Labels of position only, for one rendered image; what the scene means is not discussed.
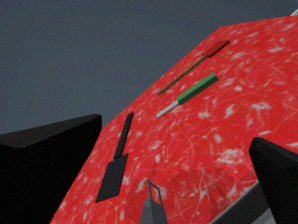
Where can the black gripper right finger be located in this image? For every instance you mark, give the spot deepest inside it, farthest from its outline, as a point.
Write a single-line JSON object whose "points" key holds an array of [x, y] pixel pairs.
{"points": [[277, 172]]}

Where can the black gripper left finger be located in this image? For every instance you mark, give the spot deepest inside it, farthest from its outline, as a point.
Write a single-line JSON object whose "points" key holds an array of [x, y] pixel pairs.
{"points": [[38, 166]]}

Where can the grey rectangular tray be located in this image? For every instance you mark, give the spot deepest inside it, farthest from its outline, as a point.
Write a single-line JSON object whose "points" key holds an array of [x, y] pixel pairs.
{"points": [[250, 208]]}

